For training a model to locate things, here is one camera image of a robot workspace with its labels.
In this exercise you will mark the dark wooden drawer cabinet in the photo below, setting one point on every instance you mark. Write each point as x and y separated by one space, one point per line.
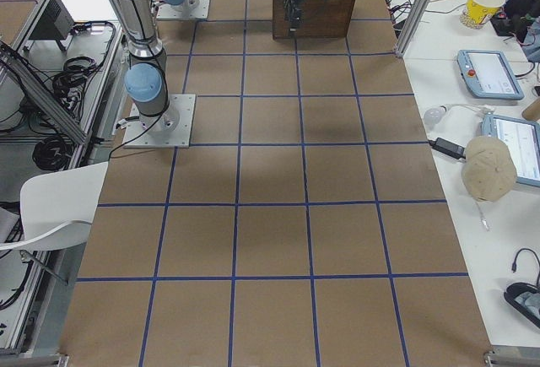
320 19

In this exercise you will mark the black open case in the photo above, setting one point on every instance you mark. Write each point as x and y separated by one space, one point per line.
524 297

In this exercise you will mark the white light bulb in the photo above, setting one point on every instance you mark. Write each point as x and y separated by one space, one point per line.
434 115

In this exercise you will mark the yellow popcorn bucket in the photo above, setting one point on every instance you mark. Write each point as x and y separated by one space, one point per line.
477 13

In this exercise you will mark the far teach pendant tablet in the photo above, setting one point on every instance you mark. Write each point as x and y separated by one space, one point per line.
488 75

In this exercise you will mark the teach pendant tablet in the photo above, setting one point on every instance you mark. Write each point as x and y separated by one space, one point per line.
488 75
522 139

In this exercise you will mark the black power adapter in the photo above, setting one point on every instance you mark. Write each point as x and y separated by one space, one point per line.
447 148

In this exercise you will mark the beige baseball cap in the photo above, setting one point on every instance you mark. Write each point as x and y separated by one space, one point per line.
489 172

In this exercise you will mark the cardboard tube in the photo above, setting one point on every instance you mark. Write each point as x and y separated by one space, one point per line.
532 112

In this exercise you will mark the near teach pendant tablet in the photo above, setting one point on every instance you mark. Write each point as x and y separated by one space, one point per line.
522 139

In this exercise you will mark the white plastic chair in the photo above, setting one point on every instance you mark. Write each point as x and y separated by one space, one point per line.
57 209

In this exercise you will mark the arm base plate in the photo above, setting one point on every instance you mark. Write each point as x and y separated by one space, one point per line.
173 129
200 13

